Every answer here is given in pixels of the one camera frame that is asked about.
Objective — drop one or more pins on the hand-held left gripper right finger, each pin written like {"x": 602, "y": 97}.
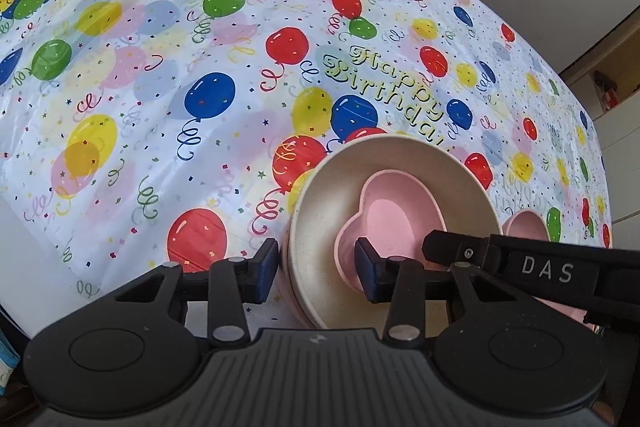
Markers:
{"x": 362, "y": 272}

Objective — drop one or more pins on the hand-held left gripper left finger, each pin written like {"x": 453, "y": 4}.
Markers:
{"x": 270, "y": 264}

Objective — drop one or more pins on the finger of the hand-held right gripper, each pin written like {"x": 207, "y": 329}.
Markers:
{"x": 450, "y": 247}

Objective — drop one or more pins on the pink bowl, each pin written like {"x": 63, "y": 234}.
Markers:
{"x": 295, "y": 307}

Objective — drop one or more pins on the pink heart-shaped dish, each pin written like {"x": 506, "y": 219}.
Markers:
{"x": 390, "y": 217}

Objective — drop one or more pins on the cream bowl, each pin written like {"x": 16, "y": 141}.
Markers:
{"x": 320, "y": 217}

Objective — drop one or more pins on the pink bear-shaped plate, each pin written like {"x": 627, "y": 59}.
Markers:
{"x": 525, "y": 227}

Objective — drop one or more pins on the white storage cabinet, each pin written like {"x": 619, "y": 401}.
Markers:
{"x": 620, "y": 157}

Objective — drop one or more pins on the balloon-printed tablecloth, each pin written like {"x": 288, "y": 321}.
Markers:
{"x": 150, "y": 57}

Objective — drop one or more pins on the blue striped cloth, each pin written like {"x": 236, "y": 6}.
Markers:
{"x": 7, "y": 362}

